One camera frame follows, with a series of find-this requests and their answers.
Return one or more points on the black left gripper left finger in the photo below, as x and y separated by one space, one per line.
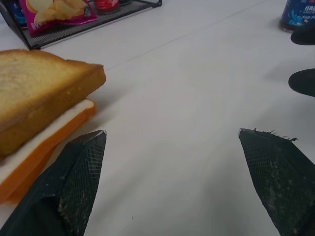
73 186

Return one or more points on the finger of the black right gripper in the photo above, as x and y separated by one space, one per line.
305 35
304 82

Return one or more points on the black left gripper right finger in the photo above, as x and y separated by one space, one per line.
278 177

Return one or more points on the toasted brown bread slice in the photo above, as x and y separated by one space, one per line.
41 93

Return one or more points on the white bread slice orange crust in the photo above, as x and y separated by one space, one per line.
49 145

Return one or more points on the blue can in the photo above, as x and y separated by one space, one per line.
296 14

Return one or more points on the pink potato chips bag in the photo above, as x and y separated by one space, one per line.
59 14

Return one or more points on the blue snack packet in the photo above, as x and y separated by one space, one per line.
17 12

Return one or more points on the red can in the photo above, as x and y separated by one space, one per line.
107 5

